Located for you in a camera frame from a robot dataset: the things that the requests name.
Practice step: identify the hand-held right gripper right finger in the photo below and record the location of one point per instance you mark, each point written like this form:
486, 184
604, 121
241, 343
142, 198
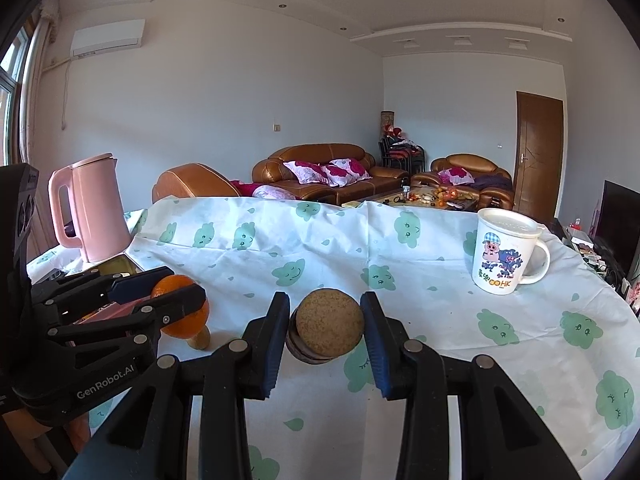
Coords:
380, 345

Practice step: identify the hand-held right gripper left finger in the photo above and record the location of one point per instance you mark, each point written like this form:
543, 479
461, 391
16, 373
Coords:
275, 340

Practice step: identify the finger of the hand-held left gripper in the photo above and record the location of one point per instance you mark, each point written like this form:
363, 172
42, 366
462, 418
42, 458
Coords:
175, 305
137, 285

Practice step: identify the medium orange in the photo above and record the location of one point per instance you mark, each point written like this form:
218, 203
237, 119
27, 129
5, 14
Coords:
185, 327

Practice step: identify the pink tin box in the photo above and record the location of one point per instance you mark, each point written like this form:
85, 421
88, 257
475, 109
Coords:
117, 313

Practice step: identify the small yellow fruit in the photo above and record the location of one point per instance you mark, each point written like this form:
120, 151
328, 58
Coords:
199, 340

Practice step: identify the white green cloud tablecloth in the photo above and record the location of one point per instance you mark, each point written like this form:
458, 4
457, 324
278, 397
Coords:
425, 285

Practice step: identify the pink electric kettle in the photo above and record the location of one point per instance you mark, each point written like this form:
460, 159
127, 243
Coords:
100, 210

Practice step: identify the brown leather armchair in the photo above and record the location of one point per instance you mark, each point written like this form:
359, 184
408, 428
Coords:
480, 165
195, 180

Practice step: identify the pink floral blanket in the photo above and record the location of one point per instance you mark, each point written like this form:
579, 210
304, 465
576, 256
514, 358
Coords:
272, 192

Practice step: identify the white cartoon print mug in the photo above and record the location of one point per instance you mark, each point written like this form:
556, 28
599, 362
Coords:
500, 255

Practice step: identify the cluttered coffee table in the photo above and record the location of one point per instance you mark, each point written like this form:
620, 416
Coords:
425, 196

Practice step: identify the brown leather three-seat sofa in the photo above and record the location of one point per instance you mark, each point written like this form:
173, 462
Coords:
345, 185

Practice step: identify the white magenta floral pillow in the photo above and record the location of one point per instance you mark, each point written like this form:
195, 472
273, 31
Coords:
456, 177
305, 172
347, 171

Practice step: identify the stacked dark chairs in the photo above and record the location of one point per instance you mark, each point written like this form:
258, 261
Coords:
402, 152

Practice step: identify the window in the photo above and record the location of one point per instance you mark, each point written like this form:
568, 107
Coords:
10, 100

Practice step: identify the tall patterned tube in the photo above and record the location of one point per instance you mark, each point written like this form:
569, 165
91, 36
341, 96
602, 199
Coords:
387, 119

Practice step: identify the cluttered television stand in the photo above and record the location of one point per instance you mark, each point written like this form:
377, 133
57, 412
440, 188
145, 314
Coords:
595, 255

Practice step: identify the light curtain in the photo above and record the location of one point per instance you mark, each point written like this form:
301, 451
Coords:
37, 70

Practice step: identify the brown wooden door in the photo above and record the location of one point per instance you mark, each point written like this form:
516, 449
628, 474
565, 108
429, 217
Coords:
540, 155

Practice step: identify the black flat television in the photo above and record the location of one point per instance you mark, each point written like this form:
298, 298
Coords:
620, 230

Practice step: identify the white wall air conditioner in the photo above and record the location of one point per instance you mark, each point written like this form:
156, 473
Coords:
107, 37

